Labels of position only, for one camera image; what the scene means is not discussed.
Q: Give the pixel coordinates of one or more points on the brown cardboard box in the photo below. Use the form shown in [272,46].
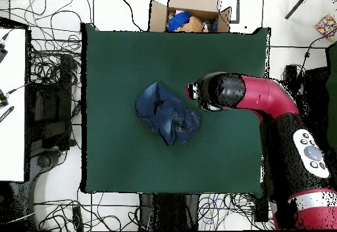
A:
[192,1]

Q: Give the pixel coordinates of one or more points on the grey metal bar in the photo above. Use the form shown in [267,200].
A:
[298,5]

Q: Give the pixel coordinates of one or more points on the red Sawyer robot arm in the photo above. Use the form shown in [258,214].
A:
[263,97]

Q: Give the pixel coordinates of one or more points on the black equipment box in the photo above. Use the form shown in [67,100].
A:
[50,110]

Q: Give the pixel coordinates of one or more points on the dark green table cloth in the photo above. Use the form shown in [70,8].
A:
[158,58]

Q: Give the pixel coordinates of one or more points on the tan cloth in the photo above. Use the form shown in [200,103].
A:
[193,25]

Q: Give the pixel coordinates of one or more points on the white table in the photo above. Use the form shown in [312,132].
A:
[13,142]

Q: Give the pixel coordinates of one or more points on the colourful patterned item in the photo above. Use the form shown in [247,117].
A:
[327,26]

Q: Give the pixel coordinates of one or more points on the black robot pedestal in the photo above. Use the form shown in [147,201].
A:
[168,211]

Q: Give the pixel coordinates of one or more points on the blue denim jeans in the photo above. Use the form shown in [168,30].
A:
[165,110]

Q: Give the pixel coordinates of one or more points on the blue cloth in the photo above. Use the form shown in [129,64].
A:
[177,21]

